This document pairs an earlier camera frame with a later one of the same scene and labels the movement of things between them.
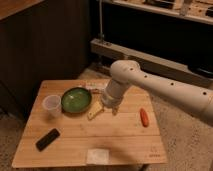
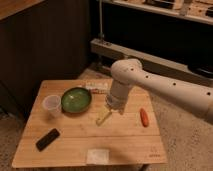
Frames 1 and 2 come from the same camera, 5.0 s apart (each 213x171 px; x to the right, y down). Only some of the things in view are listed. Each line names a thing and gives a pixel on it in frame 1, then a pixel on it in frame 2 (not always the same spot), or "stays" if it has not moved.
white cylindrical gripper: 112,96 → 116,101
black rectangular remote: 46,140 stays
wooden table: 70,125 stays
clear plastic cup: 52,105 stays
